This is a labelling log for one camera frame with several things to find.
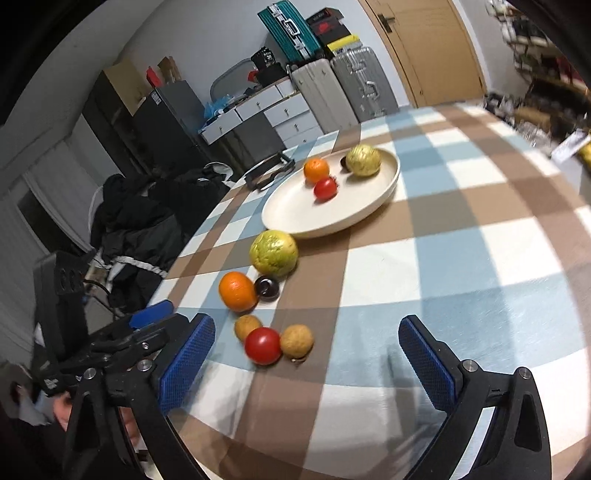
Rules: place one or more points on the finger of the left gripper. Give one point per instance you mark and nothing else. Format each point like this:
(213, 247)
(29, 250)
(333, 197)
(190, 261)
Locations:
(151, 314)

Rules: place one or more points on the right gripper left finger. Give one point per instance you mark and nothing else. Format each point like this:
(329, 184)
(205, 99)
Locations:
(148, 371)

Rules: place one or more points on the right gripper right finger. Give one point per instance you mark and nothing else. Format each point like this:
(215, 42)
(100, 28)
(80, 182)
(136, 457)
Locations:
(516, 444)

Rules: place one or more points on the brown longan fruit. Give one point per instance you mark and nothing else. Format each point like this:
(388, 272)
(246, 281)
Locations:
(245, 325)
(297, 341)

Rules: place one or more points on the smooth red tomato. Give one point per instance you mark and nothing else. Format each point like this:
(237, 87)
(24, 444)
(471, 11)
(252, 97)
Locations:
(262, 346)

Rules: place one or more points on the cream round plate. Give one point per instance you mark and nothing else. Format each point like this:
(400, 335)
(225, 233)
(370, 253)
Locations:
(341, 200)

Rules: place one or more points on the red tomato with stem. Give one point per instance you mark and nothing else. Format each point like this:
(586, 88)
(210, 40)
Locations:
(326, 189)

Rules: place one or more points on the small orange tangerine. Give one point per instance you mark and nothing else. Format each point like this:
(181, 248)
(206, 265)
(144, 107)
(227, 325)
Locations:
(316, 169)

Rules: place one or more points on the small yellow-green guava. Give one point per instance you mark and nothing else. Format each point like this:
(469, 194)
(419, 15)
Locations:
(363, 160)

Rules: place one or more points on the person's left hand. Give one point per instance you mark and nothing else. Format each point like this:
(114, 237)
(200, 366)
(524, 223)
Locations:
(62, 408)

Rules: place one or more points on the pile of dark clothes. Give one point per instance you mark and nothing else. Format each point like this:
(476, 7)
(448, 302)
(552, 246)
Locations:
(141, 225)

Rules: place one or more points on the large orange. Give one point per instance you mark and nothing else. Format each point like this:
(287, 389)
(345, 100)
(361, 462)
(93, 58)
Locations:
(237, 292)

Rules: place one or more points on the large yellow-green guava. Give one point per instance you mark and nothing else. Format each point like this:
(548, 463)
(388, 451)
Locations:
(274, 253)

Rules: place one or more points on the black mini fridge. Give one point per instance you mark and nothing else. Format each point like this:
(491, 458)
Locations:
(168, 123)

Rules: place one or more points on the checkered tablecloth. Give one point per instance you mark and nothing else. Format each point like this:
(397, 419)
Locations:
(485, 240)

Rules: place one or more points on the white drawer desk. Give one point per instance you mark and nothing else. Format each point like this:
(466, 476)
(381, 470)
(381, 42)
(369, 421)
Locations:
(284, 108)

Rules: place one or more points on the beige suitcase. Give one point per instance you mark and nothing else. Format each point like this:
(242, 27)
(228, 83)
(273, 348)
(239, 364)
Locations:
(318, 85)

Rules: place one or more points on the teal hard case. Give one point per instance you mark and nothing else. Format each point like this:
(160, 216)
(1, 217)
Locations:
(291, 32)

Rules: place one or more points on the silver aluminium suitcase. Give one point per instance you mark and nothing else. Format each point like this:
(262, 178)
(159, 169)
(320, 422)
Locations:
(365, 83)

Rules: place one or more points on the yellow box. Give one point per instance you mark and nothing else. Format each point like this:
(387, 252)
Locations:
(346, 43)

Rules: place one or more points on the black red shoe box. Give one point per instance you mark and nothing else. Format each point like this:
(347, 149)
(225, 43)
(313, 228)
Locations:
(327, 25)

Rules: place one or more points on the wooden shoe rack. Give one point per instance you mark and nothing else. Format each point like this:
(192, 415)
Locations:
(557, 100)

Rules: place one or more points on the wooden door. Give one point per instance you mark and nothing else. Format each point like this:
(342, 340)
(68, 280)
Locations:
(431, 50)

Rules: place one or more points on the black phone holder frame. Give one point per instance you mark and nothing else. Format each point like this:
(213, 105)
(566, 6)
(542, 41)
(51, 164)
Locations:
(264, 173)

